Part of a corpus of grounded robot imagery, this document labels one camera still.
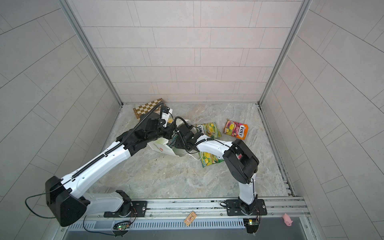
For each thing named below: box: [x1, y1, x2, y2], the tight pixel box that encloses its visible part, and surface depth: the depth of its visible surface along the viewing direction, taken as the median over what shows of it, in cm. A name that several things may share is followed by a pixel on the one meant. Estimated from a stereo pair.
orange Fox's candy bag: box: [223, 119, 249, 140], surface depth 101 cm
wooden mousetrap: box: [184, 211, 197, 227], surface depth 69 cm
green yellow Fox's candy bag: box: [196, 122, 222, 138], surface depth 101 cm
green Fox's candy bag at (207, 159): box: [198, 151, 225, 168], surface depth 86 cm
